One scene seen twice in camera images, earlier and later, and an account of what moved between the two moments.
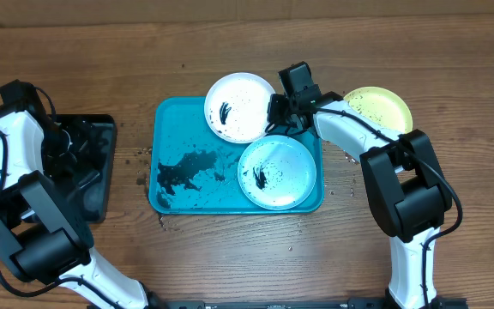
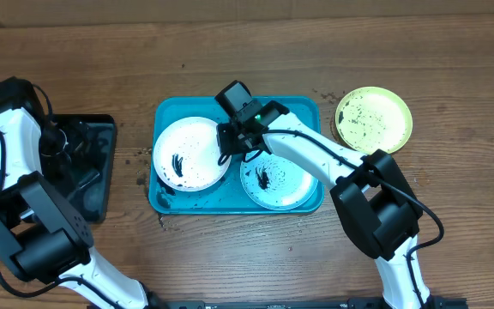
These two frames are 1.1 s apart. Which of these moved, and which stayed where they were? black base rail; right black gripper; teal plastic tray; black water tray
Moved: right black gripper
Stayed: black water tray; teal plastic tray; black base rail
